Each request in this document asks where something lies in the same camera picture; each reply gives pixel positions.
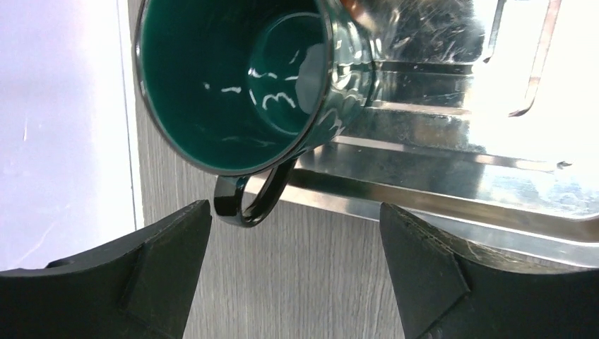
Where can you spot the metal tray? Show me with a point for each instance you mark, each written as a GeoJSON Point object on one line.
{"type": "Point", "coordinates": [484, 123]}

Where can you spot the dark green mug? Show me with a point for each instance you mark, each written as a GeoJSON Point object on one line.
{"type": "Point", "coordinates": [241, 89]}

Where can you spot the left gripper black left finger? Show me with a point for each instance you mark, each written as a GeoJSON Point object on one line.
{"type": "Point", "coordinates": [137, 286]}

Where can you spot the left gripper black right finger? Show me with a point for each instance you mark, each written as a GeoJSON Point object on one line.
{"type": "Point", "coordinates": [449, 287]}

